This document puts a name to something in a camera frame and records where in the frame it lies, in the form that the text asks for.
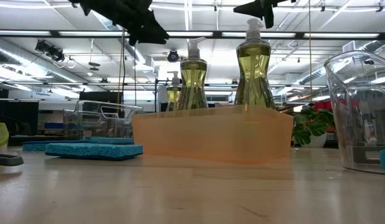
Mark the yellow-green pump soap bottle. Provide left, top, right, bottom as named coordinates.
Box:
left=165, top=70, right=183, bottom=112
left=177, top=36, right=209, bottom=110
left=233, top=17, right=277, bottom=110

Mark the clear plastic bin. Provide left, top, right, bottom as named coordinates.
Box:
left=323, top=49, right=385, bottom=176
left=62, top=99, right=144, bottom=144

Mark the red background object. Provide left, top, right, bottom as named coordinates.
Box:
left=313, top=100, right=337, bottom=113

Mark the black cabinet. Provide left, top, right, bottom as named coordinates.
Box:
left=0, top=89, right=40, bottom=146

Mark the black monitor screen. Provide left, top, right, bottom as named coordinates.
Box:
left=78, top=91, right=123, bottom=104

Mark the LED light bar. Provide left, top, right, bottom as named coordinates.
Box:
left=0, top=29, right=385, bottom=40

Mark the green potted plant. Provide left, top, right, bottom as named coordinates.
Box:
left=292, top=106, right=337, bottom=147

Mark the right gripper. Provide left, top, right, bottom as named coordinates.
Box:
left=232, top=0, right=298, bottom=29

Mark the black mounted camera device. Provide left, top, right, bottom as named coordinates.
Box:
left=34, top=39, right=66, bottom=63
left=166, top=49, right=180, bottom=63

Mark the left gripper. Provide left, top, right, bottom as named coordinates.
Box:
left=114, top=0, right=170, bottom=47

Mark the orange cloth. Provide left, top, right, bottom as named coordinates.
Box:
left=131, top=104, right=295, bottom=165

